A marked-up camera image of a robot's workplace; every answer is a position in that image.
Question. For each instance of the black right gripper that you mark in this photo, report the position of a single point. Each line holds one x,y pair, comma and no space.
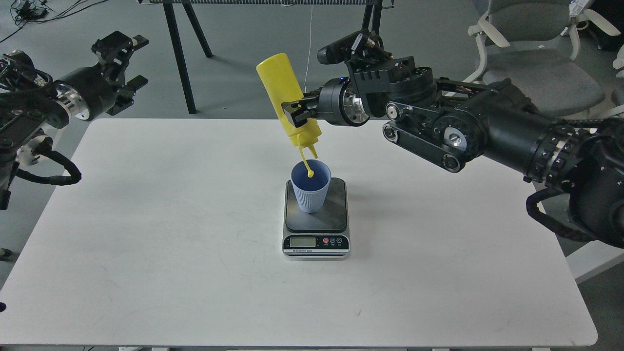
336,102

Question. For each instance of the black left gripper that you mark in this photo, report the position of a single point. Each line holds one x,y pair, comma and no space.
88,92

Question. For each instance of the yellow squeeze bottle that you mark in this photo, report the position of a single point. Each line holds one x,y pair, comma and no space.
281,85

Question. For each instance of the blue ribbed plastic cup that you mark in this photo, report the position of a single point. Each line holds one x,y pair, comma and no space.
310,192

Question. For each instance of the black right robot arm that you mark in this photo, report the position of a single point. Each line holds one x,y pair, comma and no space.
449,123

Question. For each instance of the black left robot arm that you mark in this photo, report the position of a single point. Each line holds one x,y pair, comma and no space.
31,98

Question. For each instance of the digital kitchen scale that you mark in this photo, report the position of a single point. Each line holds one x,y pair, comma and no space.
324,235

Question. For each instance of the grey office chair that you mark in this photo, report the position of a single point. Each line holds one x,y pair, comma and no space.
551,79

